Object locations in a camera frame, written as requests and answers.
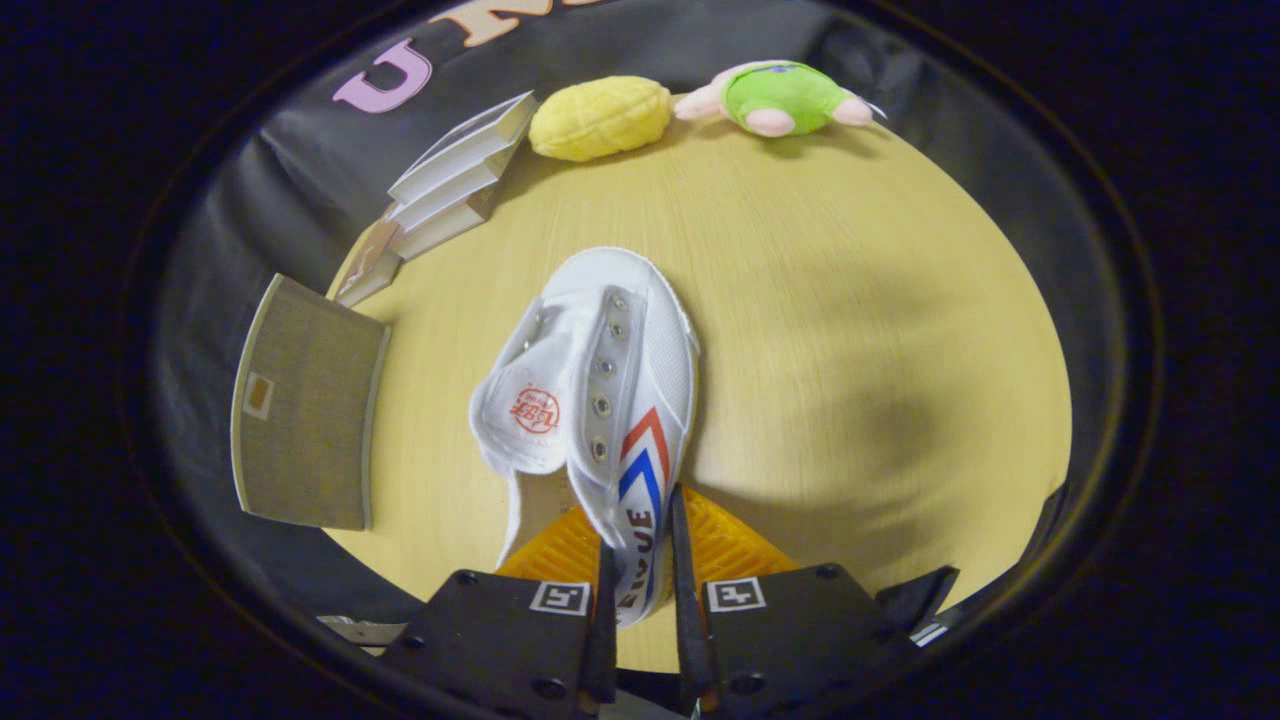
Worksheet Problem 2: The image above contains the black backdrop cloth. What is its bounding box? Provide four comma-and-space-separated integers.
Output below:
150, 0, 1111, 621

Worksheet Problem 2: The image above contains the yellow plush bread toy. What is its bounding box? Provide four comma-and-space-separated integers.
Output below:
528, 76, 674, 163

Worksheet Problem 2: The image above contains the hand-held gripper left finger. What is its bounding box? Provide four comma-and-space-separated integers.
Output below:
380, 505, 620, 720

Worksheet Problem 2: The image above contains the thick white paperback book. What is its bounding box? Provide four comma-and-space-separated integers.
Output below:
388, 155, 506, 233
385, 185, 496, 263

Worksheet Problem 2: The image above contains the white striped canvas shoe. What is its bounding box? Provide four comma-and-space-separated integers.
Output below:
468, 247, 700, 630

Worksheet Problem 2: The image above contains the brown cover book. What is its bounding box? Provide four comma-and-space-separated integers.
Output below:
330, 213, 404, 309

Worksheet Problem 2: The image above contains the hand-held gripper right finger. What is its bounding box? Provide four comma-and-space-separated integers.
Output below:
667, 484, 923, 719

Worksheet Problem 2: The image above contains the pink and green plush toy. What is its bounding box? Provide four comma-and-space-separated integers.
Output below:
674, 59, 877, 139

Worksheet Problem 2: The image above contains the grey fabric storage box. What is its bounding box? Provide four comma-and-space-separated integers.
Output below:
231, 273, 392, 532

